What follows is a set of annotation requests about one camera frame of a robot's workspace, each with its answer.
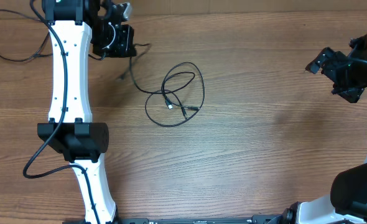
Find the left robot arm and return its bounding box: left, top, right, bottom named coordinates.
left=37, top=0, right=136, bottom=223

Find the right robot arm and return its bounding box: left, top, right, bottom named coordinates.
left=270, top=30, right=367, bottom=223

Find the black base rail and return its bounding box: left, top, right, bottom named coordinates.
left=62, top=213, right=340, bottom=224

